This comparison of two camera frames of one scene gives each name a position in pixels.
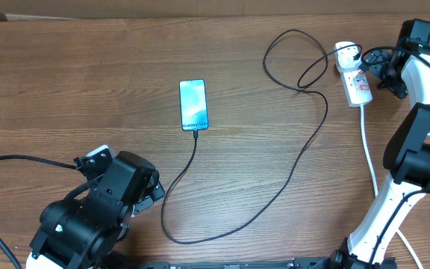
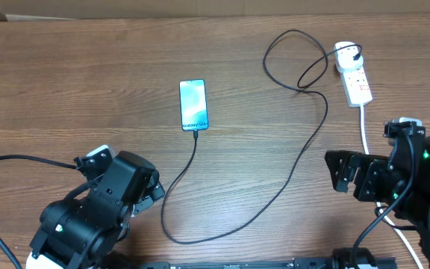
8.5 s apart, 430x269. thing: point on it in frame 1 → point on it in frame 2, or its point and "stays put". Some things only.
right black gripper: [376, 61] → [369, 172]
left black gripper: [155, 192] stays put
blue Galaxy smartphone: [193, 104] stays put
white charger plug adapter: [345, 52] stays put
